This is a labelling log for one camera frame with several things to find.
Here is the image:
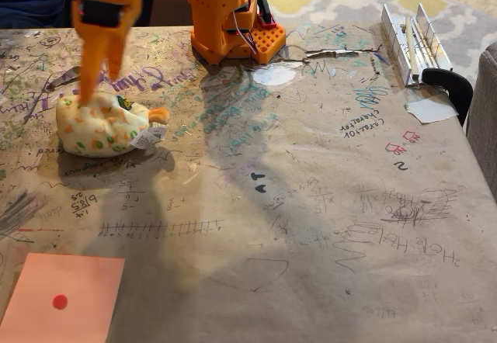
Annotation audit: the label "white plush toy orange green spots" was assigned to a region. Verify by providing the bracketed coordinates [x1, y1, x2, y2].
[55, 90, 171, 158]

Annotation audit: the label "black table clamp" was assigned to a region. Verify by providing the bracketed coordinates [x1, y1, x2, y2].
[256, 0, 277, 29]

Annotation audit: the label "pink paper sheet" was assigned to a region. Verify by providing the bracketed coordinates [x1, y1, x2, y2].
[0, 252, 126, 343]

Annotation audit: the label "scribbled brown paper table cover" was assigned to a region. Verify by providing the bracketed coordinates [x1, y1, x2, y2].
[0, 23, 497, 343]

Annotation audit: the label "aluminium miter box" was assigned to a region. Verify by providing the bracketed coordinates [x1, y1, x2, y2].
[380, 2, 454, 87]

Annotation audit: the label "thin wooden dowel stick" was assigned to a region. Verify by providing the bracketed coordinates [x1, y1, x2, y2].
[405, 16, 422, 80]

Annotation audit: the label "white torn paper scrap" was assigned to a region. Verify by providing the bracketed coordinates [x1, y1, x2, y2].
[405, 96, 460, 124]

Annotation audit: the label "grey upholstered sofa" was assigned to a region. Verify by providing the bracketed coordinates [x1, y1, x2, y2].
[465, 42, 497, 212]

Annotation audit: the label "white red servo cable bundle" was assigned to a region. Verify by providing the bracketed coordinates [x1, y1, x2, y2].
[224, 8, 258, 54]

